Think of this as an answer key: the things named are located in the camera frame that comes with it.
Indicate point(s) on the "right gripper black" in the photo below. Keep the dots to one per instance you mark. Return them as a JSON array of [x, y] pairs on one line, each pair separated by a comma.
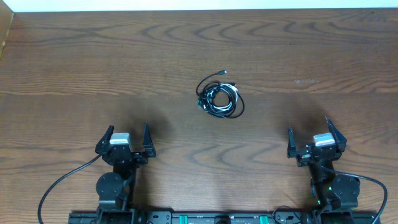
[[341, 142]]

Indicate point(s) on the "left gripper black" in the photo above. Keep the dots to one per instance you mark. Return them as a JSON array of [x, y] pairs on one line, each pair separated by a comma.
[[149, 151]]

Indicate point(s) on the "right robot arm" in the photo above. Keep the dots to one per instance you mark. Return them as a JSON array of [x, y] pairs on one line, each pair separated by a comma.
[[337, 194]]

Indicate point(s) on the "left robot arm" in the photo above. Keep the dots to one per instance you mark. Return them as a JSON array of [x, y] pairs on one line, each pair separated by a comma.
[[116, 188]]

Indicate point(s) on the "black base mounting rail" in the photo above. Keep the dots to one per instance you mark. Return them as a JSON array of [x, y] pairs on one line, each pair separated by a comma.
[[166, 217]]

